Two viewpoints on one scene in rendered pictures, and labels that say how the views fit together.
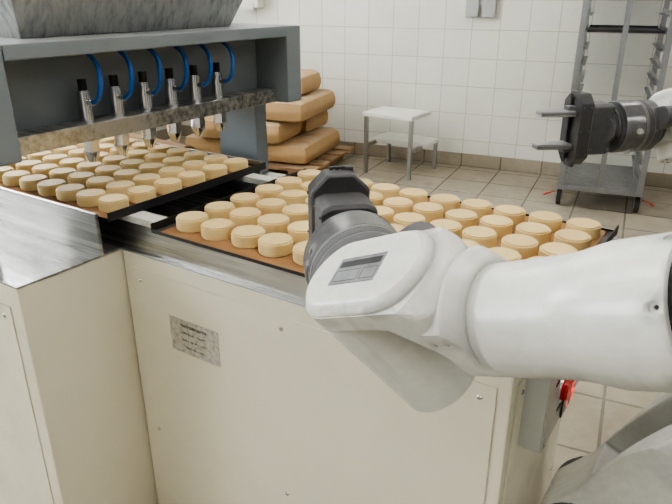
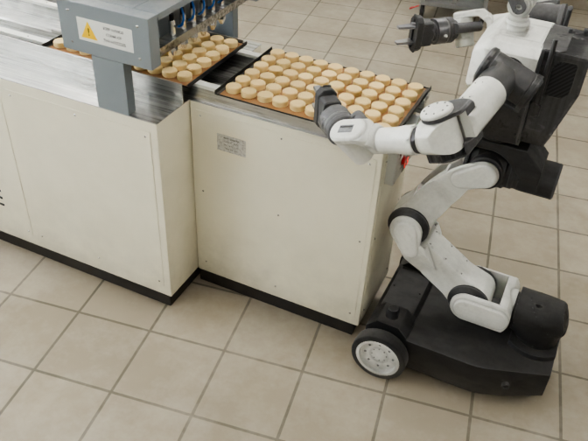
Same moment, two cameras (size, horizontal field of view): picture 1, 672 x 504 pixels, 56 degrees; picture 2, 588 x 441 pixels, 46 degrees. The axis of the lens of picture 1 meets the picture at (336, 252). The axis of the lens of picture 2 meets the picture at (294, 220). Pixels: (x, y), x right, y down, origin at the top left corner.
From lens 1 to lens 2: 1.35 m
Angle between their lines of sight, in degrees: 18
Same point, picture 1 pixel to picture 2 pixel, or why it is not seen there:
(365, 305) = (350, 138)
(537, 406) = (392, 167)
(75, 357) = (171, 155)
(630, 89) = not seen: outside the picture
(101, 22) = not seen: outside the picture
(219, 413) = (242, 179)
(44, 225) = (143, 87)
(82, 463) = (171, 207)
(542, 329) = (389, 143)
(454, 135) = not seen: outside the picture
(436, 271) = (367, 130)
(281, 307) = (282, 129)
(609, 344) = (401, 146)
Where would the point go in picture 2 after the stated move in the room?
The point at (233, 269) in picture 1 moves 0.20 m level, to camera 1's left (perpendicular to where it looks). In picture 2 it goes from (256, 111) to (193, 113)
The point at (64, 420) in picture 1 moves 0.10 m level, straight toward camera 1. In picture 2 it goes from (167, 186) to (181, 200)
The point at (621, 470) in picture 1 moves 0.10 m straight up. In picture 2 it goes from (423, 191) to (429, 165)
